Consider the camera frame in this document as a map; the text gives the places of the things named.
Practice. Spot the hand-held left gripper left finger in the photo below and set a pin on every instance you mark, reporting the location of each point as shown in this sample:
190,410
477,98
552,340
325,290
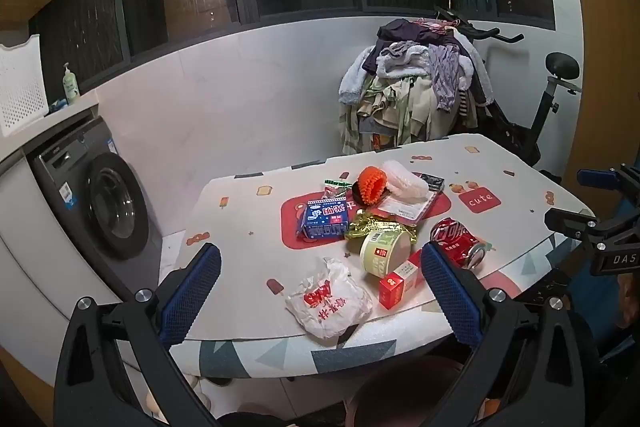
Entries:
192,292

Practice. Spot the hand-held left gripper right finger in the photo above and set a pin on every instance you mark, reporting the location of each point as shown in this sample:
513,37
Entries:
450,297

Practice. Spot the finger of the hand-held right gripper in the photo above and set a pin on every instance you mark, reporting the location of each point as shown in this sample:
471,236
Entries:
567,219
597,177

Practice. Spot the small red box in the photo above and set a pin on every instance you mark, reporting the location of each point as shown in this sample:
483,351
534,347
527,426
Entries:
395,287

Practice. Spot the crushed red soda can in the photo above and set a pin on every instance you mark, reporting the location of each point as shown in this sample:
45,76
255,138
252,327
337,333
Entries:
452,237

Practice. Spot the green paper noodle cup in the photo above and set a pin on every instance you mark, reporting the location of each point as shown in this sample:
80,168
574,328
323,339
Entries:
381,252

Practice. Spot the gold foil wrapper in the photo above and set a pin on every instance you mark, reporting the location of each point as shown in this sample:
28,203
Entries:
372,223

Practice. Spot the brown trash bin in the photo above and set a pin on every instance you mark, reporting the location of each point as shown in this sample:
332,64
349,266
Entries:
400,392

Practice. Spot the white foam fruit net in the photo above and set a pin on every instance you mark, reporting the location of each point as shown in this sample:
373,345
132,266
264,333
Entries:
405,182

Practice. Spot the white plastic bag red print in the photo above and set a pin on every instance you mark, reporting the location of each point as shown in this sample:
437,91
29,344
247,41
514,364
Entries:
325,302

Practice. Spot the green snack packet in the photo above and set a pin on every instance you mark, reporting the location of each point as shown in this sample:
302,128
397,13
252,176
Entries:
336,189

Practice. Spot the printed tablecloth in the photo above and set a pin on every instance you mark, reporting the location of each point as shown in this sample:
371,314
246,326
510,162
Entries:
240,227

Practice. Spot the black exercise bike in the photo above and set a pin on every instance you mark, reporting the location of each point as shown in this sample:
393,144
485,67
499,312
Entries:
542,112

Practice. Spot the clear packet with red backing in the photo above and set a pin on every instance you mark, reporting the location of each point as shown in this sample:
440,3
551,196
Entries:
400,209

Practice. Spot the small black packet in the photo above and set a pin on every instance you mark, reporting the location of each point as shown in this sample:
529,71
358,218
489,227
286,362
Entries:
431,182

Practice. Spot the grey washing machine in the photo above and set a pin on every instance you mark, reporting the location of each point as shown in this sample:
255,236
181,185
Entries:
115,202

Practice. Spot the black round lid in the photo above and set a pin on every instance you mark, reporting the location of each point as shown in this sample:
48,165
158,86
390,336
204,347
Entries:
357,193

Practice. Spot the pile of clothes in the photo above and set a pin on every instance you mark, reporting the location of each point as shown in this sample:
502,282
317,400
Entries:
400,92

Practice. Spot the small blue item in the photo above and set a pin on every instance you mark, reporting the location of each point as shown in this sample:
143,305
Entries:
56,106

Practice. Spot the green soap pump bottle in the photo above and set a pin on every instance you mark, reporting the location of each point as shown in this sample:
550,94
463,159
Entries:
70,87

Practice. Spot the white perforated laundry basket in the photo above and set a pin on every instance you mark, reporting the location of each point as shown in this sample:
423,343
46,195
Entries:
20,87

